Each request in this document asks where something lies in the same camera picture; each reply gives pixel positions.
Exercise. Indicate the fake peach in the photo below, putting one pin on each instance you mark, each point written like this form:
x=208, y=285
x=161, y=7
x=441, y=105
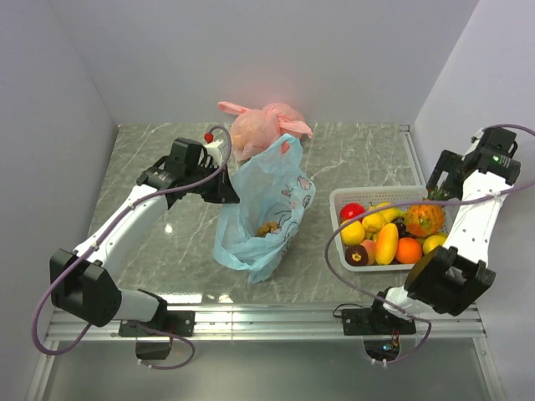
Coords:
x=369, y=246

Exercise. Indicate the yellow fake mango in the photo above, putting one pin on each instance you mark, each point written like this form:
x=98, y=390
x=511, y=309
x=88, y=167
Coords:
x=386, y=244

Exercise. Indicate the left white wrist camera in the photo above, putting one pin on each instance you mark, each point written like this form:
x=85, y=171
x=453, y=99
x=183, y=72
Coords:
x=218, y=150

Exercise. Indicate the white plastic basket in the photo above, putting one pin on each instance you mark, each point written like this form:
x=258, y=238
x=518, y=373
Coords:
x=370, y=196

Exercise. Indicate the small yellow fake fruit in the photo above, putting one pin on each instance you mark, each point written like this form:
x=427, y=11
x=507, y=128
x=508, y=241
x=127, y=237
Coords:
x=432, y=242

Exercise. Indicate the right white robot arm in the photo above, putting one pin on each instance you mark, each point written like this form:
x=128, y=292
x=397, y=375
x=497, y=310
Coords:
x=452, y=276

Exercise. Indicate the dark fake mangosteen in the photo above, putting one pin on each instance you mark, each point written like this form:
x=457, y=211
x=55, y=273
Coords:
x=356, y=255

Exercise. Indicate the pink tied plastic bag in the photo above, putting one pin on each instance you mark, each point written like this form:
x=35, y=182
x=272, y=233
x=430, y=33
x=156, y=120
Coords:
x=254, y=130

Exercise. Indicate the blue plastic bag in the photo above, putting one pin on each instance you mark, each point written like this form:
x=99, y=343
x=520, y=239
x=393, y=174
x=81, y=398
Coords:
x=271, y=187

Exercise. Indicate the aluminium rail frame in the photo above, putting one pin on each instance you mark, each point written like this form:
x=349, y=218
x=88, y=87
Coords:
x=314, y=323

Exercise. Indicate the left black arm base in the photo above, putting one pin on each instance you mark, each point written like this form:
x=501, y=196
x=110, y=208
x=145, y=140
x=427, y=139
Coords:
x=155, y=339

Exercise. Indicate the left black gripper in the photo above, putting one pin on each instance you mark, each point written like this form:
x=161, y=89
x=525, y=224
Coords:
x=224, y=192

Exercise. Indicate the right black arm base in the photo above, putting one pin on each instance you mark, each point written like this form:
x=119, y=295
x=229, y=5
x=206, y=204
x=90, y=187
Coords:
x=374, y=321

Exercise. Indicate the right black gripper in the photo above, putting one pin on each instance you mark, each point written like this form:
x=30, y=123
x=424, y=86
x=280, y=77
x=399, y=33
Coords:
x=450, y=162

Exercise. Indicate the brown fake longan bunch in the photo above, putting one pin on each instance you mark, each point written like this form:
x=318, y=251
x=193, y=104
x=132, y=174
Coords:
x=267, y=228

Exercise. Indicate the fake pineapple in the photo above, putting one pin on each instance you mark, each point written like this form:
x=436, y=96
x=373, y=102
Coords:
x=424, y=220

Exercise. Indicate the red fake apple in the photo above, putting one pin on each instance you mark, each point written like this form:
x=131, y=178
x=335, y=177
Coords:
x=350, y=211

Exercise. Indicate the yellow fake orange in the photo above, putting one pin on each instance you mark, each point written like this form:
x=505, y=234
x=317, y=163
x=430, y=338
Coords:
x=353, y=234

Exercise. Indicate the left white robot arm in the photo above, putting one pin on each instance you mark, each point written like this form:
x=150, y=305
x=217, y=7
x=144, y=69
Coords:
x=82, y=279

